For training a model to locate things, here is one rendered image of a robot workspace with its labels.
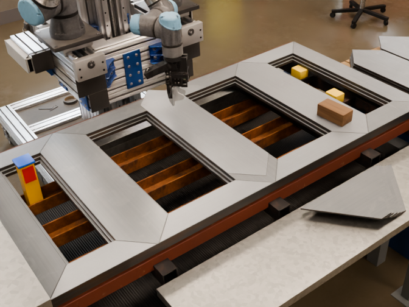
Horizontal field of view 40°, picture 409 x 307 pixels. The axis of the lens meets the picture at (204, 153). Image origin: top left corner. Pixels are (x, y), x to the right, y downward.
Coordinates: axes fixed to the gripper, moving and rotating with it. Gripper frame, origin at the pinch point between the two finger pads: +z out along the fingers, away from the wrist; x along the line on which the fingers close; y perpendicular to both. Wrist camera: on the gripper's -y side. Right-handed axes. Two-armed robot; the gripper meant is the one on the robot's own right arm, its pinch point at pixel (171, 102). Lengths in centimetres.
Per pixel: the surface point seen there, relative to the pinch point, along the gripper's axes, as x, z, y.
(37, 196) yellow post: -39, 16, -44
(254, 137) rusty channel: 8.3, 21.2, 31.6
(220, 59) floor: 217, 89, 1
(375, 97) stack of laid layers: 16, 6, 80
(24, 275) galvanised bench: -102, -15, -18
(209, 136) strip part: -16.1, 4.7, 15.7
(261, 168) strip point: -34.3, 4.8, 34.9
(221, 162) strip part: -31.7, 4.7, 21.5
